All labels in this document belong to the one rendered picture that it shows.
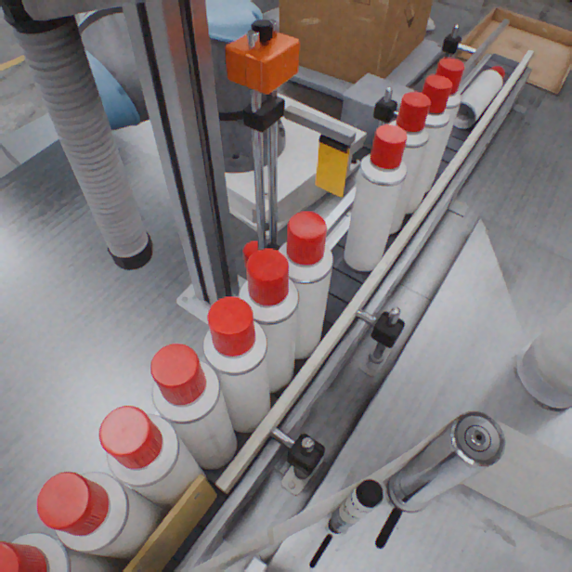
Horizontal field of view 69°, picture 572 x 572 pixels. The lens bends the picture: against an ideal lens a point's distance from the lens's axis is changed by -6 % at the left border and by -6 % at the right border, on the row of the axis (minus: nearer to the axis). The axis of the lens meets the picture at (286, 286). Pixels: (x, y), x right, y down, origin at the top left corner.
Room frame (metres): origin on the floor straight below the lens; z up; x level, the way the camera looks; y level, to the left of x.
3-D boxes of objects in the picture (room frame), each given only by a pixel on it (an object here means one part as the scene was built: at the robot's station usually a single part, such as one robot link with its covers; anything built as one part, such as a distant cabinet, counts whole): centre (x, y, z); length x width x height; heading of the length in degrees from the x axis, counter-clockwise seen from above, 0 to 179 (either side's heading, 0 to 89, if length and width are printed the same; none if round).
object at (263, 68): (0.32, 0.00, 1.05); 0.10 x 0.04 x 0.33; 56
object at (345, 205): (0.56, -0.18, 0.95); 1.07 x 0.01 x 0.01; 146
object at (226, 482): (0.52, -0.24, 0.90); 1.07 x 0.01 x 0.02; 146
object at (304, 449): (0.12, -0.01, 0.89); 0.06 x 0.03 x 0.12; 56
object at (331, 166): (0.31, -0.04, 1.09); 0.03 x 0.01 x 0.06; 56
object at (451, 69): (0.54, -0.20, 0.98); 0.05 x 0.05 x 0.20
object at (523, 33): (1.13, -0.60, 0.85); 0.30 x 0.26 x 0.04; 146
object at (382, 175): (0.38, -0.10, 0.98); 0.05 x 0.05 x 0.20
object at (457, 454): (0.08, -0.13, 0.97); 0.05 x 0.05 x 0.19
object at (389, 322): (0.26, -0.12, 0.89); 0.03 x 0.03 x 0.12; 56
